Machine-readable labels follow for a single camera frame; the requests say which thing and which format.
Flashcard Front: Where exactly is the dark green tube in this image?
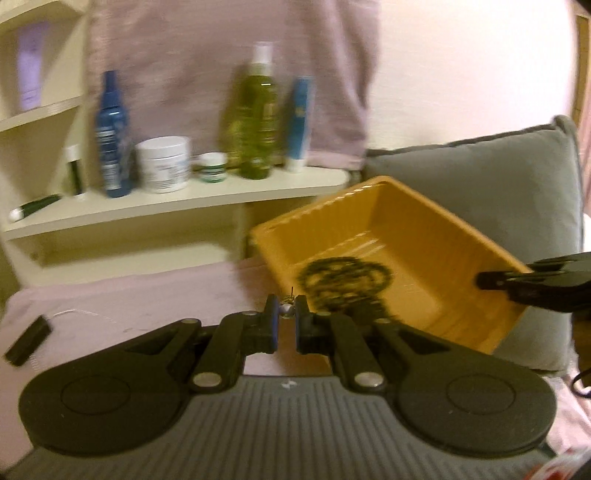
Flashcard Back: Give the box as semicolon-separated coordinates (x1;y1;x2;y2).
9;194;63;222

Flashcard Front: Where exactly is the cream shelf unit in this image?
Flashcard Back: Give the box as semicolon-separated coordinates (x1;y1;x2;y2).
0;0;352;282

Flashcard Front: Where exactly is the grey pillow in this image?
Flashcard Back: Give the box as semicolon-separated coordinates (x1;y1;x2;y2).
362;115;585;374

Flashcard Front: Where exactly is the pink blanket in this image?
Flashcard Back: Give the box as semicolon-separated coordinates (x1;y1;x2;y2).
0;258;335;467

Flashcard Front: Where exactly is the green oil spray bottle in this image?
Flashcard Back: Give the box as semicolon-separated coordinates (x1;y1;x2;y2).
228;41;280;180

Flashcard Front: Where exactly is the pink hanging towel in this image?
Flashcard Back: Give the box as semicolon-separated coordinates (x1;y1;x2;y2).
85;0;382;169

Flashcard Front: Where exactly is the small green label jar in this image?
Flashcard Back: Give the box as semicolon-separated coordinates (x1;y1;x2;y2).
198;152;228;183

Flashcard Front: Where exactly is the red and white packet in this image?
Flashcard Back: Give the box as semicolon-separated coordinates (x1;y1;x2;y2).
538;450;583;480

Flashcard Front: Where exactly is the blue spray bottle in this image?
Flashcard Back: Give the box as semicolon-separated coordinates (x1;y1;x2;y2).
93;70;134;198

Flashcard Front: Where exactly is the yellow plastic tray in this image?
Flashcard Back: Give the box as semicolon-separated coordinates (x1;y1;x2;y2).
249;175;536;356

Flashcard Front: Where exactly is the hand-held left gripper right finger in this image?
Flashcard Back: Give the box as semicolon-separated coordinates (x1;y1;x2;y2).
294;294;455;394

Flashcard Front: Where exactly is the black rectangular pendant necklace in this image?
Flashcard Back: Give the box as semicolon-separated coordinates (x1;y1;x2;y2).
4;308;139;367

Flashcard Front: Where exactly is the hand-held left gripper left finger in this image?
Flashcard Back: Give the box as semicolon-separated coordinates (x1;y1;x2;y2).
122;294;280;393

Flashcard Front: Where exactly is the silver bead earring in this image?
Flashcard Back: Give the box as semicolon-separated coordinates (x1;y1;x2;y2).
278;286;297;320

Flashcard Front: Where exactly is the black bead necklace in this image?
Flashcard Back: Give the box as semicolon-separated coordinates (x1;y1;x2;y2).
298;257;393;315

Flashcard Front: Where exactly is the white cream jar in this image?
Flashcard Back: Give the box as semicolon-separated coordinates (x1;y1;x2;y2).
135;136;192;193

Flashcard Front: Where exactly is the white and blue tube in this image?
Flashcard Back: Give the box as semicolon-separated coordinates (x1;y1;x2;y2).
284;76;315;173

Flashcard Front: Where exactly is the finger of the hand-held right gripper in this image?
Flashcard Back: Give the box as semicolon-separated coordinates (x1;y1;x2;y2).
475;270;532;291

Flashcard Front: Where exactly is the purple tube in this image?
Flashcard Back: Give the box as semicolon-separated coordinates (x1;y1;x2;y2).
17;23;51;112

